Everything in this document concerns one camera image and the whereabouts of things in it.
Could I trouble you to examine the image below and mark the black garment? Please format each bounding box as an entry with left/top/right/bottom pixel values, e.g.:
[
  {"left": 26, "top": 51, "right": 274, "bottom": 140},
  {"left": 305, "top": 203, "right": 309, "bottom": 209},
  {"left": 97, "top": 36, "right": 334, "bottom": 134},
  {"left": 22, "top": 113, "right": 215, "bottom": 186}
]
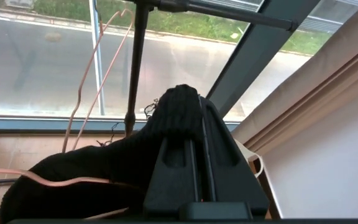
[{"left": 0, "top": 83, "right": 203, "bottom": 224}]

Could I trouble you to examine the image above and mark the beige curtain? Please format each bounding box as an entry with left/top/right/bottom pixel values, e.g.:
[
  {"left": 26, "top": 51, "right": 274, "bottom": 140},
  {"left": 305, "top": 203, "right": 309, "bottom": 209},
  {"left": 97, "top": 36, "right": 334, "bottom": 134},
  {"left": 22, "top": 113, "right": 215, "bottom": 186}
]
[{"left": 231, "top": 0, "right": 358, "bottom": 156}]

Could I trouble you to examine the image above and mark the black clothes rack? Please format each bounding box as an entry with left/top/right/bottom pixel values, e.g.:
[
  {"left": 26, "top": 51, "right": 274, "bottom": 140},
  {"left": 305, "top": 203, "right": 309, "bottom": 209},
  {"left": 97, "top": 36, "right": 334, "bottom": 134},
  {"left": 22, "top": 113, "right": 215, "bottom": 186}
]
[{"left": 0, "top": 0, "right": 298, "bottom": 217}]

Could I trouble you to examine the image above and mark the window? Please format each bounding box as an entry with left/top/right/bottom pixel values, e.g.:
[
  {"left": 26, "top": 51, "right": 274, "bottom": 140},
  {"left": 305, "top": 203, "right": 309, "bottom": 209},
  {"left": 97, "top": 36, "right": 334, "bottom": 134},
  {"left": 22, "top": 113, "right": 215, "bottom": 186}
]
[{"left": 0, "top": 0, "right": 358, "bottom": 134}]

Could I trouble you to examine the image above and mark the pink clothes hanger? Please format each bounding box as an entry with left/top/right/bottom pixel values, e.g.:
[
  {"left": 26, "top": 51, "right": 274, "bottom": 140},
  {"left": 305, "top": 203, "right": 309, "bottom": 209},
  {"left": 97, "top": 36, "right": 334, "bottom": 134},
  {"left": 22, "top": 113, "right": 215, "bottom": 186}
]
[
  {"left": 62, "top": 8, "right": 135, "bottom": 154},
  {"left": 0, "top": 166, "right": 130, "bottom": 220}
]

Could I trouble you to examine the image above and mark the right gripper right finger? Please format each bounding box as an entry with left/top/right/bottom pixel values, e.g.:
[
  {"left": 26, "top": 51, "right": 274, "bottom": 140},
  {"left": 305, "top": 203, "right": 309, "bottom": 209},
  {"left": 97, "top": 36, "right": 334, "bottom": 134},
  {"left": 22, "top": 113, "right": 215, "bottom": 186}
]
[{"left": 179, "top": 96, "right": 270, "bottom": 220}]

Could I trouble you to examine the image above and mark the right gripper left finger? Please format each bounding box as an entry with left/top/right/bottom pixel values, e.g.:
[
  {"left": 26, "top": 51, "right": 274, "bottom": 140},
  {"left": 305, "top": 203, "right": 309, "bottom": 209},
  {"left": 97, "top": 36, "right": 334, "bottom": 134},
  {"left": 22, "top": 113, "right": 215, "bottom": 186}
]
[{"left": 143, "top": 136, "right": 199, "bottom": 219}]

